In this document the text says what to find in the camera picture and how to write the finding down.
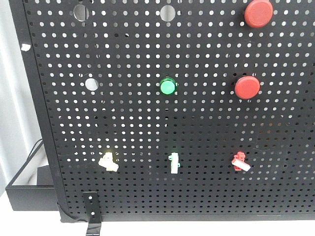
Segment yellow toggle switch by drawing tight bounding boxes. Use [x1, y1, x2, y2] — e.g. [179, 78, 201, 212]
[98, 152, 119, 172]

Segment red toggle switch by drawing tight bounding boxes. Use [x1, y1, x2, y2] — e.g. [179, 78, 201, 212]
[231, 151, 251, 171]

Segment black perforated pegboard panel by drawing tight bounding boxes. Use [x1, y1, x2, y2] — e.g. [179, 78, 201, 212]
[9, 0, 315, 223]

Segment green illuminated push button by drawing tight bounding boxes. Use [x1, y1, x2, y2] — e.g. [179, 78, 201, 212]
[159, 77, 177, 95]

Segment lower red mushroom button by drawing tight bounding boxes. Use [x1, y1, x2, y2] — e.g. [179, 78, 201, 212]
[235, 76, 260, 99]

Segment red mushroom button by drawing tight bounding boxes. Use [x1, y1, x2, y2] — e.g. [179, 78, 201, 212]
[235, 76, 260, 99]
[244, 0, 273, 28]

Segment left black pegboard clamp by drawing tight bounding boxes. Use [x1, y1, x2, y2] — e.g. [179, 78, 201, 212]
[83, 191, 102, 236]

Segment grey curtain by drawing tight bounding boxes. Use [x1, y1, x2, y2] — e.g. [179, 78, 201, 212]
[0, 0, 41, 192]

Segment black tray box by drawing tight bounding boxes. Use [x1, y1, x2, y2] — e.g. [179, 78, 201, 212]
[5, 165, 58, 211]

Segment upper red mushroom button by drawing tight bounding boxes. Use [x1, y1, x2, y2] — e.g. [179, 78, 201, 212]
[244, 0, 273, 28]

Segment green toggle switch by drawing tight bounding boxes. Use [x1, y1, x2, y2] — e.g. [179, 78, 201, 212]
[168, 152, 180, 174]

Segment black power cable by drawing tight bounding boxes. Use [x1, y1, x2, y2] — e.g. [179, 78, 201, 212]
[24, 139, 44, 168]

